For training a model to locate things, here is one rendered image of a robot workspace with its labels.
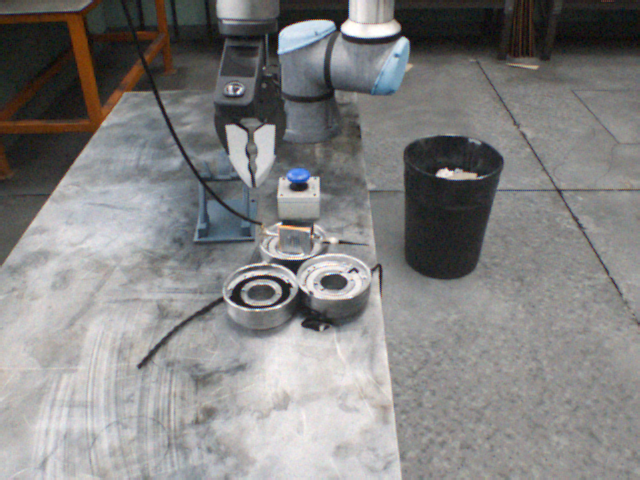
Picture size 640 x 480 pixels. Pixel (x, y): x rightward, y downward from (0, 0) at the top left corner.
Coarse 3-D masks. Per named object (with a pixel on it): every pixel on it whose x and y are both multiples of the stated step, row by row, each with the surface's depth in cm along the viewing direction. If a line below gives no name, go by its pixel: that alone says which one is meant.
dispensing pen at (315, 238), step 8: (288, 224) 92; (296, 224) 92; (304, 224) 92; (312, 224) 92; (264, 232) 93; (272, 232) 94; (312, 232) 93; (312, 240) 92; (320, 240) 92; (328, 240) 92; (336, 240) 92; (312, 248) 94
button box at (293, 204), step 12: (288, 180) 109; (312, 180) 109; (288, 192) 105; (300, 192) 105; (312, 192) 105; (288, 204) 105; (300, 204) 105; (312, 204) 105; (288, 216) 106; (300, 216) 106; (312, 216) 106
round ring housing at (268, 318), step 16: (240, 272) 89; (256, 272) 90; (272, 272) 90; (288, 272) 88; (224, 288) 85; (256, 288) 88; (272, 288) 87; (256, 304) 84; (288, 304) 83; (240, 320) 83; (256, 320) 82; (272, 320) 82
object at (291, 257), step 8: (280, 224) 98; (320, 232) 97; (264, 240) 96; (264, 248) 93; (320, 248) 94; (264, 256) 93; (272, 256) 91; (280, 256) 91; (288, 256) 93; (296, 256) 93; (304, 256) 91; (312, 256) 91; (280, 264) 91; (288, 264) 91; (296, 264) 91; (296, 272) 92
